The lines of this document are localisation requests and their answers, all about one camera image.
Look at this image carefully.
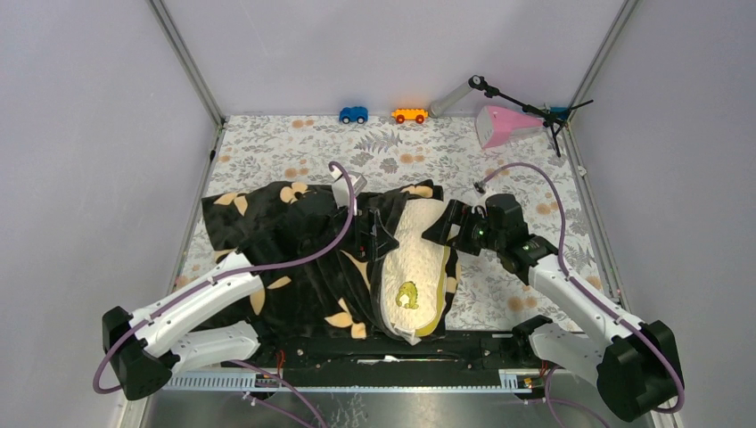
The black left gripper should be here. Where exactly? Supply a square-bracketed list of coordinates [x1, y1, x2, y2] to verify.
[301, 195, 398, 260]

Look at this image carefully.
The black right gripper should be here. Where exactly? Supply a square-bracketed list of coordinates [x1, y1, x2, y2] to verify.
[422, 199, 505, 257]

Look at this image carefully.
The white quilted pillow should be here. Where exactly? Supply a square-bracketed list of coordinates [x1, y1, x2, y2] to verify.
[379, 199, 450, 345]

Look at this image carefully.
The black floral plush pillowcase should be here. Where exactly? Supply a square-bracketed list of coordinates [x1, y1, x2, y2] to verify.
[201, 180, 461, 342]

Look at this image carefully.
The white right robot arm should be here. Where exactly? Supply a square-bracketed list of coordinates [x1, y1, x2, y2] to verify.
[423, 193, 684, 422]

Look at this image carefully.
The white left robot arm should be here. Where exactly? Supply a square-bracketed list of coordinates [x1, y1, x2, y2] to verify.
[93, 208, 399, 400]

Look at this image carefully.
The yellow patch on pillow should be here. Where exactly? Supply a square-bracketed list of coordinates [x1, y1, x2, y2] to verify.
[395, 281, 419, 310]

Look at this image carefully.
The floral patterned table mat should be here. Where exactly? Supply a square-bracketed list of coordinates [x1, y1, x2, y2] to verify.
[206, 116, 614, 295]

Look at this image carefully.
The pink and white iron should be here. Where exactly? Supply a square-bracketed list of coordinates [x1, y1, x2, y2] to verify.
[474, 105, 543, 150]

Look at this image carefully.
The grey metal cylinder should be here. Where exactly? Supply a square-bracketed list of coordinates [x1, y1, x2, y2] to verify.
[428, 79, 474, 118]

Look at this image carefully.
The orange toy car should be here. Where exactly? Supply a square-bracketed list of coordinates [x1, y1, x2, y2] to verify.
[391, 109, 429, 124]

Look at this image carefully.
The blue toy car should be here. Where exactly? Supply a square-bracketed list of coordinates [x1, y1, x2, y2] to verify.
[339, 106, 369, 124]

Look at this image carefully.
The black tripod stand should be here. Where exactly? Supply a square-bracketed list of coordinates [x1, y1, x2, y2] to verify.
[467, 75, 594, 157]

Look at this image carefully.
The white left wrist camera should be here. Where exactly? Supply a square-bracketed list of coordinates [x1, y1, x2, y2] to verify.
[331, 169, 367, 208]

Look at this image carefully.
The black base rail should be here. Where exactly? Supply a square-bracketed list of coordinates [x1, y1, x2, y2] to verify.
[221, 327, 571, 390]

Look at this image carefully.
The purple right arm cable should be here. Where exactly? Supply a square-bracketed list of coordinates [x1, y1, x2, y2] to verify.
[473, 162, 686, 415]

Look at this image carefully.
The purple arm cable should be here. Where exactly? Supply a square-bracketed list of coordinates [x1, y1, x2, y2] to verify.
[473, 162, 686, 415]
[92, 160, 358, 395]

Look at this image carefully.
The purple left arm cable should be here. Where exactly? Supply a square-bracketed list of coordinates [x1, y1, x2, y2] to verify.
[92, 160, 358, 395]

